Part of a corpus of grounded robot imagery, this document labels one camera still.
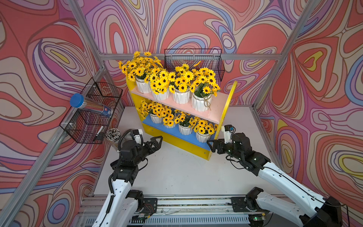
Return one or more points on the black wire basket left wall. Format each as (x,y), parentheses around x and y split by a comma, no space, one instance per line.
(88,127)

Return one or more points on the clear tube with blue cap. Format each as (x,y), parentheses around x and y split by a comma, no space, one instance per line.
(82,102)

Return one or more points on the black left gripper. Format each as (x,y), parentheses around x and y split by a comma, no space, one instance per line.
(154,146)

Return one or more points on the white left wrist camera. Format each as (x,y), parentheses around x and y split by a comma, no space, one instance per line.
(136,135)

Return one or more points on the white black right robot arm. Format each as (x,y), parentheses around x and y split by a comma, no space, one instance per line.
(306,209)

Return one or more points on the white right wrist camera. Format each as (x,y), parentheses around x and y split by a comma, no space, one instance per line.
(228,131)

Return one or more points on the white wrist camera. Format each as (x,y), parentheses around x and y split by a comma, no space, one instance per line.
(136,135)
(228,131)

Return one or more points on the sunflower pot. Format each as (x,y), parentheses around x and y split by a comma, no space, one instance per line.
(203,129)
(184,121)
(168,117)
(139,68)
(180,84)
(204,86)
(159,84)
(149,108)

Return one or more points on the black wire basket back wall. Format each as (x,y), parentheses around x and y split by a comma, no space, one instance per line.
(196,58)

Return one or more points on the metal base rail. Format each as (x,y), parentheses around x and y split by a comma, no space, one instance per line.
(187,211)

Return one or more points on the yellow pink blue wooden shelf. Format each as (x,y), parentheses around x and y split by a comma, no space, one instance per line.
(216,114)

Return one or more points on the black wire basket wall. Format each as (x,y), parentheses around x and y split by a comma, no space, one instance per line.
(88,127)
(196,58)

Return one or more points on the clear cup of pencils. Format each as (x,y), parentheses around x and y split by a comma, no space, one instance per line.
(113,135)

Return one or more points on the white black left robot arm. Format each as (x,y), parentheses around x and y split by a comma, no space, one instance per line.
(119,187)

